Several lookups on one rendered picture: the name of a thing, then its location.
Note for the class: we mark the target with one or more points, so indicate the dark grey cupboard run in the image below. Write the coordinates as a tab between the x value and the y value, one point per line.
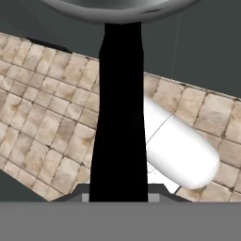
204	47

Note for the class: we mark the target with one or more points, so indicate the white rounded cylinder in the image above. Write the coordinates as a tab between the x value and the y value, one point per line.
179	150

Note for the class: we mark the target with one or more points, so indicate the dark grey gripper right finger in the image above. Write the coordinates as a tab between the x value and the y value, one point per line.
157	193

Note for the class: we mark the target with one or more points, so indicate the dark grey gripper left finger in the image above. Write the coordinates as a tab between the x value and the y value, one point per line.
78	193

